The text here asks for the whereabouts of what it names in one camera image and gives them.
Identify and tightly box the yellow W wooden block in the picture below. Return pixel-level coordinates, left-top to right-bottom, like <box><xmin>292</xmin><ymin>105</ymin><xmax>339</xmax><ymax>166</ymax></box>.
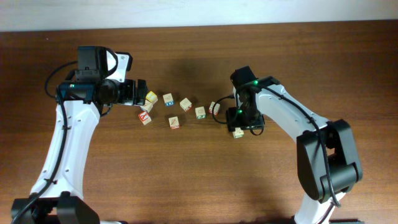
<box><xmin>233</xmin><ymin>128</ymin><xmax>244</xmax><ymax>139</ymax></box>

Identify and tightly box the red edged wooden block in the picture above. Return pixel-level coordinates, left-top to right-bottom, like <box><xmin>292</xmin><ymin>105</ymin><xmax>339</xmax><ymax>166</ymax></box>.
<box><xmin>209</xmin><ymin>101</ymin><xmax>220</xmax><ymax>116</ymax></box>

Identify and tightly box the green edged wooden block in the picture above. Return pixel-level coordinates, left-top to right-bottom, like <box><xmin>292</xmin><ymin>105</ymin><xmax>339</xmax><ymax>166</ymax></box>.
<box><xmin>195</xmin><ymin>106</ymin><xmax>206</xmax><ymax>119</ymax></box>

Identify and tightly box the number four wooden block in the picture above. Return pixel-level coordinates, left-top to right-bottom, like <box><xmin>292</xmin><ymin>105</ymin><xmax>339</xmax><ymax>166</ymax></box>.
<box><xmin>180</xmin><ymin>98</ymin><xmax>192</xmax><ymax>111</ymax></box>

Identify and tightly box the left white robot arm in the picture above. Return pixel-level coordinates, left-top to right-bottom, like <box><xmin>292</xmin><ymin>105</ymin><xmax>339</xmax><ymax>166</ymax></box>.
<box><xmin>11</xmin><ymin>46</ymin><xmax>148</xmax><ymax>223</ymax></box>

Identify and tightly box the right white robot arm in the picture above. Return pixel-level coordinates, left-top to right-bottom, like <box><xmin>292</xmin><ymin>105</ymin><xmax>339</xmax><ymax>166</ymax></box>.
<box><xmin>226</xmin><ymin>66</ymin><xmax>363</xmax><ymax>223</ymax></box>

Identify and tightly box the carrot picture wooden block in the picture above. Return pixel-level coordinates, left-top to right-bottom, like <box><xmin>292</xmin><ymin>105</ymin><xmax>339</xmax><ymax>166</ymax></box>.
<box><xmin>140</xmin><ymin>100</ymin><xmax>154</xmax><ymax>113</ymax></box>

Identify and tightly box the yellow top wooden block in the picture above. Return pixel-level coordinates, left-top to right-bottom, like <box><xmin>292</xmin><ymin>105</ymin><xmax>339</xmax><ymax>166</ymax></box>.
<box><xmin>146</xmin><ymin>91</ymin><xmax>158</xmax><ymax>104</ymax></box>

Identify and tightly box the red letter wooden block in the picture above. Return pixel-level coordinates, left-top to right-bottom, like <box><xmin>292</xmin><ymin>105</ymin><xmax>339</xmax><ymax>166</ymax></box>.
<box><xmin>138</xmin><ymin>111</ymin><xmax>152</xmax><ymax>125</ymax></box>

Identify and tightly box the blue edged wooden block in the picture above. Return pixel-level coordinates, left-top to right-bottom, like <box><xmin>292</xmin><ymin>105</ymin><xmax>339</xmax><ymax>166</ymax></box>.
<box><xmin>163</xmin><ymin>93</ymin><xmax>174</xmax><ymax>106</ymax></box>

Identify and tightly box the leaf picture wooden block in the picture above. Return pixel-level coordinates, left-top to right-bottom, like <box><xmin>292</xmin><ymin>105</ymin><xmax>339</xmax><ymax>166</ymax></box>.
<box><xmin>169</xmin><ymin>116</ymin><xmax>180</xmax><ymax>129</ymax></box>

